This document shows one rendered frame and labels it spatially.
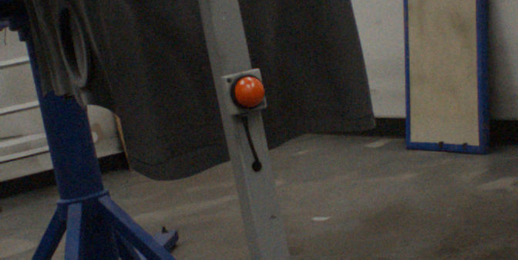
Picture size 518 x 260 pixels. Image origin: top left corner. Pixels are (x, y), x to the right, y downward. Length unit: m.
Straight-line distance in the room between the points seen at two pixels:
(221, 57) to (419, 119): 3.53
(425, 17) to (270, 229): 3.47
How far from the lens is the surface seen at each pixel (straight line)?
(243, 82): 1.25
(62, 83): 1.85
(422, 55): 4.75
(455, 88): 4.53
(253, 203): 1.30
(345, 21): 1.68
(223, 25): 1.28
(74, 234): 2.79
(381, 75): 5.30
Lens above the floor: 0.74
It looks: 5 degrees down
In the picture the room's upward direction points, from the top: 11 degrees counter-clockwise
